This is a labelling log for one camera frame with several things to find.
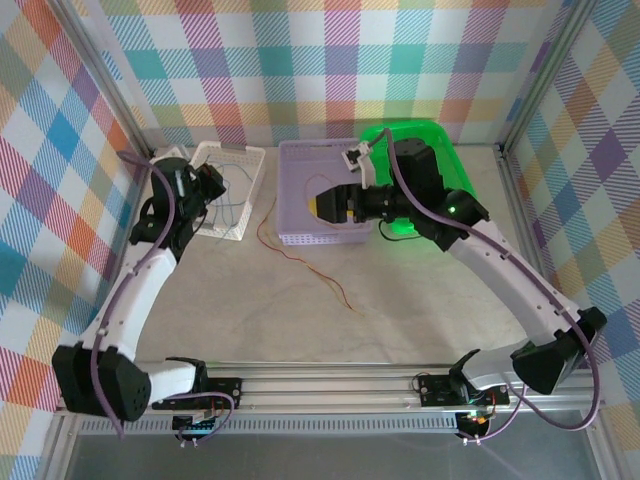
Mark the thin yellow wire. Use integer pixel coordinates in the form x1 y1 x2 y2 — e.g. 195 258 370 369
279 247 365 317
304 172 374 237

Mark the thin blue wire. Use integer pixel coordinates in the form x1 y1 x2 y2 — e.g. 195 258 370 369
208 192 252 237
204 159 255 182

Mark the thin red wire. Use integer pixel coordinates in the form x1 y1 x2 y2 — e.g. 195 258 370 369
256 197 354 309

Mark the green plastic basket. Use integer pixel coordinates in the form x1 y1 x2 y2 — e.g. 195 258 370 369
359 118 476 239

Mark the white plastic basket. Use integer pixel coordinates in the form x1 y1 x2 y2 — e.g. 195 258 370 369
187 141 267 243

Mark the purple plastic basket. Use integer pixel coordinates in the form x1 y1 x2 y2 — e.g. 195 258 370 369
277 138 375 247

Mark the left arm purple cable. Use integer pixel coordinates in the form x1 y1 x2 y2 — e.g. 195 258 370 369
92 149 236 441

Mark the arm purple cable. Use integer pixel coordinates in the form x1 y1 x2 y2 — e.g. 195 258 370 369
92 149 236 441
369 127 601 444

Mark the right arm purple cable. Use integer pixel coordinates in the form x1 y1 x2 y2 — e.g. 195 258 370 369
369 127 601 444

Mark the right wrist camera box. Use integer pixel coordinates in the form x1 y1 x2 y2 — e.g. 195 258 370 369
340 141 377 189

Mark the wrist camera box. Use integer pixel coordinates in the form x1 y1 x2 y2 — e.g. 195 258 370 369
152 145 189 166
340 141 377 189

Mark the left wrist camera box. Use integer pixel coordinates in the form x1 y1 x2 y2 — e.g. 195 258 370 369
152 145 189 166

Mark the aluminium side rail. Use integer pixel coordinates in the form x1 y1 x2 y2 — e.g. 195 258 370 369
494 147 574 321

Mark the aluminium frame post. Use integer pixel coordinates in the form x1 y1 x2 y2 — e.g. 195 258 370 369
54 0 156 164
497 0 601 156

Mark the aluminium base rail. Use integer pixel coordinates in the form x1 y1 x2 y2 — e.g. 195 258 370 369
54 367 606 414

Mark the grey slotted cable duct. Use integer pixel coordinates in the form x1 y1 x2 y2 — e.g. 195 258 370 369
79 417 461 436

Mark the aluminium frame leg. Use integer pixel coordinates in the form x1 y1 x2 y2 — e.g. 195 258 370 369
582 409 619 480
42 414 84 480

